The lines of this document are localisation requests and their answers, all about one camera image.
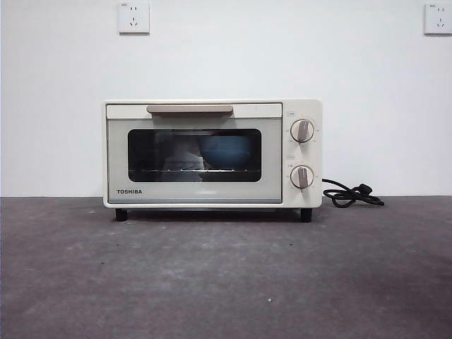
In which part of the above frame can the white wall socket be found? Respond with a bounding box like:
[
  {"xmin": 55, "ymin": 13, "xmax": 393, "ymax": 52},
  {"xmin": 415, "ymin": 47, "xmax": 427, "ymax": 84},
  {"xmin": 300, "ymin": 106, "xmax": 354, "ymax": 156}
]
[
  {"xmin": 119, "ymin": 1, "xmax": 150, "ymax": 35},
  {"xmin": 424, "ymin": 3, "xmax": 452, "ymax": 35}
]

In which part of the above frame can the oven door with beige handle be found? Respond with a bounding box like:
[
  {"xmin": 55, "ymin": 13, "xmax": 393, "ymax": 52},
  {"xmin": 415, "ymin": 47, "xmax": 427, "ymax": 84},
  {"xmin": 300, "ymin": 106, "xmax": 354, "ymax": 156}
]
[{"xmin": 105, "ymin": 102, "xmax": 283, "ymax": 205}]

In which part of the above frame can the black oven power cable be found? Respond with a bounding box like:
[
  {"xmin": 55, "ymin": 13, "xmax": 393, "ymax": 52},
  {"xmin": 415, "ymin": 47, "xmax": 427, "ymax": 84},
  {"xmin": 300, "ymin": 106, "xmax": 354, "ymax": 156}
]
[{"xmin": 321, "ymin": 177, "xmax": 386, "ymax": 208}]

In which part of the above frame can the metal wire oven rack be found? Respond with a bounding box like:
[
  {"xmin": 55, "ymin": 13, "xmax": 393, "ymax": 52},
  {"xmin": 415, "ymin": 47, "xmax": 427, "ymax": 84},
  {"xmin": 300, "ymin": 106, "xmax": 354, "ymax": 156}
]
[{"xmin": 141, "ymin": 167, "xmax": 249, "ymax": 174}]

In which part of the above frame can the cream Toshiba toaster oven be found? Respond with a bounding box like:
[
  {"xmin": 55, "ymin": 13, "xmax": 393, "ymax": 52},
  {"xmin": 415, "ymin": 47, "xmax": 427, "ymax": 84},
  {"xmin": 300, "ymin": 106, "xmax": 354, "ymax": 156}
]
[{"xmin": 102, "ymin": 97, "xmax": 323, "ymax": 222}]

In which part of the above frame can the beige round oven knob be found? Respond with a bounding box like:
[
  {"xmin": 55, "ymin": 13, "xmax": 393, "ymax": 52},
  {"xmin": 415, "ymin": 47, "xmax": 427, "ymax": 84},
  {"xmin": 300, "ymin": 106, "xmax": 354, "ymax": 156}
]
[
  {"xmin": 290, "ymin": 165, "xmax": 315, "ymax": 189},
  {"xmin": 290, "ymin": 119, "xmax": 316, "ymax": 143}
]

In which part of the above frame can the blue ribbed bowl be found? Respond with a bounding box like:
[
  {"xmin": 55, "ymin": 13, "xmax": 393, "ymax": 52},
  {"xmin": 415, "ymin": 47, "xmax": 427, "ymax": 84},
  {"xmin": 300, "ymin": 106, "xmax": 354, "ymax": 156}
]
[{"xmin": 196, "ymin": 136, "xmax": 254, "ymax": 169}]

